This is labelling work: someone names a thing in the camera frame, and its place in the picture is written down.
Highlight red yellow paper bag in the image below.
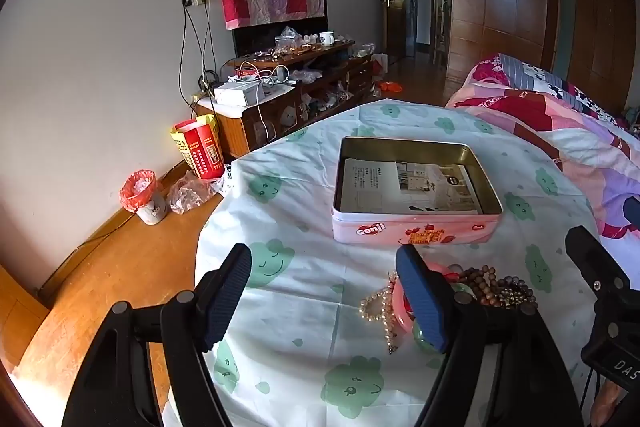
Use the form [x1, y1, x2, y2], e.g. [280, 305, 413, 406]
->
[170, 114, 226, 180]

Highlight green jade bangle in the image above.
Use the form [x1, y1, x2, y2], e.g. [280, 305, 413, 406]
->
[412, 281, 474, 354]

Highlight bed with colourful quilt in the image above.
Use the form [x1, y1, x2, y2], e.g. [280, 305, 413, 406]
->
[446, 53, 640, 240]

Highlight wooden television cabinet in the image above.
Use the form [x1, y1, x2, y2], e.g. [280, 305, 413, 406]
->
[192, 41, 374, 160]

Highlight person's right hand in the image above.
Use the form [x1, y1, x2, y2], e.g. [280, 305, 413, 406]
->
[591, 381, 617, 427]

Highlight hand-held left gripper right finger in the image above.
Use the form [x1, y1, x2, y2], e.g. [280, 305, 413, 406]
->
[395, 244, 583, 427]

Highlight pink metal tin box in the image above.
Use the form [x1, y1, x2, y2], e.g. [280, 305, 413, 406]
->
[331, 137, 502, 246]

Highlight black television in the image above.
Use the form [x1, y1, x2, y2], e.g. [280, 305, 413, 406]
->
[232, 14, 329, 60]

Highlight clear bag of snacks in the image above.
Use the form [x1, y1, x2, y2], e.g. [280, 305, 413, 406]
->
[273, 26, 306, 56]

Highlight white charger cable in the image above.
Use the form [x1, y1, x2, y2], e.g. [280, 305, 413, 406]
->
[239, 61, 292, 144]

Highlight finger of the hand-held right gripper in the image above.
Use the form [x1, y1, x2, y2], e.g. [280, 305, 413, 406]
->
[622, 196, 640, 229]
[565, 225, 632, 294]

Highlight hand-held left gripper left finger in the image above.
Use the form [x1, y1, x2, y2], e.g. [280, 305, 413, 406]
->
[60, 243, 253, 427]

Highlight brown wooden wardrobe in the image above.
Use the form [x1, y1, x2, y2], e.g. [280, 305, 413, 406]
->
[446, 0, 640, 118]

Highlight bin with red bag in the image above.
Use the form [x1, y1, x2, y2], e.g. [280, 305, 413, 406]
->
[119, 169, 168, 226]

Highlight white green cloud tablecloth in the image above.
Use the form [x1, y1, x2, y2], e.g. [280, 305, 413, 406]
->
[195, 99, 608, 427]

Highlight dark grey bead bracelet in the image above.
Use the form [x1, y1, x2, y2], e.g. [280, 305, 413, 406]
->
[494, 275, 539, 311]

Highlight pink bangle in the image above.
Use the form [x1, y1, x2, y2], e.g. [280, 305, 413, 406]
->
[392, 261, 452, 329]

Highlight black power cables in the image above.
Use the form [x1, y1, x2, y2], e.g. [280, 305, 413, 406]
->
[177, 4, 222, 108]

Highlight clear plastic bag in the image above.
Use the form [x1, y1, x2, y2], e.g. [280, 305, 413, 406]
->
[166, 169, 227, 215]

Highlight printed paper leaflet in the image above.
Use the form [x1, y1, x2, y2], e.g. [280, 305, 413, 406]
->
[341, 158, 485, 215]

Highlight white cardboard box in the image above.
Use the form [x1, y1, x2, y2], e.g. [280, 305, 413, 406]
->
[214, 81, 266, 107]

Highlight pearl necklace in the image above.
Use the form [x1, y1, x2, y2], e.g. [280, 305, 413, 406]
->
[359, 272, 402, 355]

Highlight brown wooden bead bracelet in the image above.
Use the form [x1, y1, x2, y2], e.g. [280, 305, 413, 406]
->
[457, 264, 502, 306]

